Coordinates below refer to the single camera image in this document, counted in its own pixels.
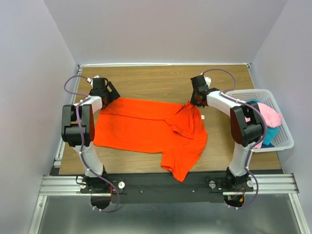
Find orange t shirt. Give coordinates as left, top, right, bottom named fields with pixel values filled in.
left=94, top=97, right=208, bottom=182

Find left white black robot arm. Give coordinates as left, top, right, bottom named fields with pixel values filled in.
left=61, top=75, right=120, bottom=193

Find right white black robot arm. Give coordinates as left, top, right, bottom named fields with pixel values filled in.
left=191, top=75, right=267, bottom=191

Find pink t shirt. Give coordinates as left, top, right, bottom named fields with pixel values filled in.
left=243, top=102, right=282, bottom=149

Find teal t shirt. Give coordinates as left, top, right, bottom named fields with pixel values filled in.
left=247, top=98, right=280, bottom=147

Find white plastic laundry basket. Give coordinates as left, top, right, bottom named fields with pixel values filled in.
left=224, top=89, right=295, bottom=154

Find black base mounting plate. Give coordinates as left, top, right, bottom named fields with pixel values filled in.
left=76, top=172, right=254, bottom=207

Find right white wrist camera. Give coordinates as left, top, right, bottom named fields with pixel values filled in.
left=204, top=76, right=212, bottom=87

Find aluminium frame rail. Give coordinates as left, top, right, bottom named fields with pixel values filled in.
left=39, top=174, right=299, bottom=196

